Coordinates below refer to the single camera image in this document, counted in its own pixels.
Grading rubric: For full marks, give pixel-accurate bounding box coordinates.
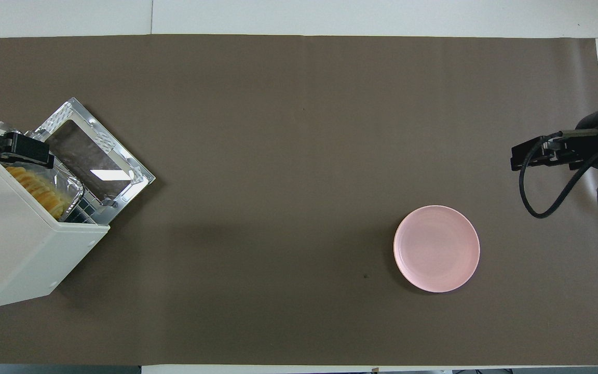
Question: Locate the white toaster oven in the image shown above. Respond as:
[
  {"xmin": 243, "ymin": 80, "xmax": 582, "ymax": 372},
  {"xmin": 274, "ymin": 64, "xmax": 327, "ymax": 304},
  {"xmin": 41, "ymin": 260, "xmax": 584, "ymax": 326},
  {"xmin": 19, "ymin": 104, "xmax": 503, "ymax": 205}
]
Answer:
[{"xmin": 0, "ymin": 117, "xmax": 111, "ymax": 310}]

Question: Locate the pink round plate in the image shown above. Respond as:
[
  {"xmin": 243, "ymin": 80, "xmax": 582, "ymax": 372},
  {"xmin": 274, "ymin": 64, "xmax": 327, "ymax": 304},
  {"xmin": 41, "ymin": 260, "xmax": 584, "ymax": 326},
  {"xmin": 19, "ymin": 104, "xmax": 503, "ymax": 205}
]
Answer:
[{"xmin": 393, "ymin": 205, "xmax": 481, "ymax": 293}]

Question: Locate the aluminium foil tray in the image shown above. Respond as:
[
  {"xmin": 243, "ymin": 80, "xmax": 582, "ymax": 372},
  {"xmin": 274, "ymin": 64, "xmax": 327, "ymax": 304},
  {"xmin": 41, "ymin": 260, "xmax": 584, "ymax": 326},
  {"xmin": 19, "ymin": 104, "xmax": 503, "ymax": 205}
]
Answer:
[{"xmin": 6, "ymin": 158, "xmax": 86, "ymax": 221}]

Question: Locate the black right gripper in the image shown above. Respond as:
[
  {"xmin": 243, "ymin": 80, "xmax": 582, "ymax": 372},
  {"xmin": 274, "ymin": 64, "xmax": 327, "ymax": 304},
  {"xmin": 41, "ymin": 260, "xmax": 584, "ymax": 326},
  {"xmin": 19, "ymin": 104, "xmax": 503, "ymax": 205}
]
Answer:
[{"xmin": 511, "ymin": 130, "xmax": 598, "ymax": 171}]

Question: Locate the glass oven door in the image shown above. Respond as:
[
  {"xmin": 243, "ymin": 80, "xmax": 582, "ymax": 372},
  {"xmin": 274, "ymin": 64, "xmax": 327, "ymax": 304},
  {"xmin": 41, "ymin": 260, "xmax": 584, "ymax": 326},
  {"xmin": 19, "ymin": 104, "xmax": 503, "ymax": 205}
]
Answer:
[{"xmin": 34, "ymin": 97, "xmax": 156, "ymax": 225}]

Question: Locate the brown table mat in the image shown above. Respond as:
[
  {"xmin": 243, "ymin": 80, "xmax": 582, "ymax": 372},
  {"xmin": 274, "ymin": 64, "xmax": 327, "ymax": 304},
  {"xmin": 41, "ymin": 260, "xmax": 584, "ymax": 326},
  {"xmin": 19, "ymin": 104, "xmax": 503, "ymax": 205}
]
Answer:
[{"xmin": 0, "ymin": 34, "xmax": 598, "ymax": 366}]

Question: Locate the yellow sliced bread loaf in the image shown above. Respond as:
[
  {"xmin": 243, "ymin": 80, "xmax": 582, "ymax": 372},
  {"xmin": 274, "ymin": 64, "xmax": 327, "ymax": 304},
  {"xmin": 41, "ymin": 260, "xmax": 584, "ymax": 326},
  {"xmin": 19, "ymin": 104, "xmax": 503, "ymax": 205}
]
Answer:
[{"xmin": 7, "ymin": 165, "xmax": 69, "ymax": 219}]

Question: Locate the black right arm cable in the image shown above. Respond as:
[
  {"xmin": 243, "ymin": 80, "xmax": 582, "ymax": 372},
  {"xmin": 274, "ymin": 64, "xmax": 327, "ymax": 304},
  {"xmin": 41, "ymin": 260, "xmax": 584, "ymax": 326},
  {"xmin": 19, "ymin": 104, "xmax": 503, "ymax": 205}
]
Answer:
[{"xmin": 519, "ymin": 131, "xmax": 598, "ymax": 219}]

